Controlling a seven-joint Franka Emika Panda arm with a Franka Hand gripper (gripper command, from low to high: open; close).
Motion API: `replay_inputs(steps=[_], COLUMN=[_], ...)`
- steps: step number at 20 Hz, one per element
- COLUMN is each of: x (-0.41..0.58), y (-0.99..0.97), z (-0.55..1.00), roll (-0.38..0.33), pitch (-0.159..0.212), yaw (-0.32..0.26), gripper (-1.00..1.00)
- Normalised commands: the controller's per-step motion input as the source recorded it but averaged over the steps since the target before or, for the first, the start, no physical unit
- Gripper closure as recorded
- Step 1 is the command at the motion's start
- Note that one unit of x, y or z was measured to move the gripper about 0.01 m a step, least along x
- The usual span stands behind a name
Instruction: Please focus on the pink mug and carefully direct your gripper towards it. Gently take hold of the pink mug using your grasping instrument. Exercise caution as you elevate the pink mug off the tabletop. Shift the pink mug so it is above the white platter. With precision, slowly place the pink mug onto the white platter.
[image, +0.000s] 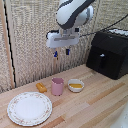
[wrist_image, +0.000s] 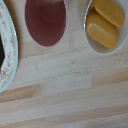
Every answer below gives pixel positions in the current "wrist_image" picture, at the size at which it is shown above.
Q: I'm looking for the yellow butter block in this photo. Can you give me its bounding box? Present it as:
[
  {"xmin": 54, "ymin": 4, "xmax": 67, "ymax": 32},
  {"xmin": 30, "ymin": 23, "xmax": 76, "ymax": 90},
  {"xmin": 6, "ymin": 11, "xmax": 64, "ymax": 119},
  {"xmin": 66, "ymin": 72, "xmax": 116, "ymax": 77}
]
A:
[
  {"xmin": 85, "ymin": 11, "xmax": 120, "ymax": 50},
  {"xmin": 91, "ymin": 0, "xmax": 126, "ymax": 29}
]

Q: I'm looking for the pink mug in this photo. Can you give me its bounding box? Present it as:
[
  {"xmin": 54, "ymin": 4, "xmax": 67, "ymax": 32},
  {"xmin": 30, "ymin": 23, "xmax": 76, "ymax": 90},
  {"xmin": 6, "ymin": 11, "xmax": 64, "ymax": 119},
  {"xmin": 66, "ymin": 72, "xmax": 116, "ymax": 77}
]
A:
[{"xmin": 24, "ymin": 0, "xmax": 68, "ymax": 48}]

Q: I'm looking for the small white bowl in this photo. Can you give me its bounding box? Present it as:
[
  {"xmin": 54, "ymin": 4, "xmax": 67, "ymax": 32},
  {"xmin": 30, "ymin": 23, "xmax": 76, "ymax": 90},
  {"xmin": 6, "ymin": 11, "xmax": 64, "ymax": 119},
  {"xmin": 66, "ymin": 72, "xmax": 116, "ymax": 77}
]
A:
[{"xmin": 83, "ymin": 0, "xmax": 128, "ymax": 56}]

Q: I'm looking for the white floral rim plate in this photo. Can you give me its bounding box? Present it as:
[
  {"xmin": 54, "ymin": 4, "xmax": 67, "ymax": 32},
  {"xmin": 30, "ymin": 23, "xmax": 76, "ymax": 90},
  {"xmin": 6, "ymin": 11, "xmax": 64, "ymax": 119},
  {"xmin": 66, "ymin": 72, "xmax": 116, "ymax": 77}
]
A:
[{"xmin": 0, "ymin": 1, "xmax": 20, "ymax": 94}]

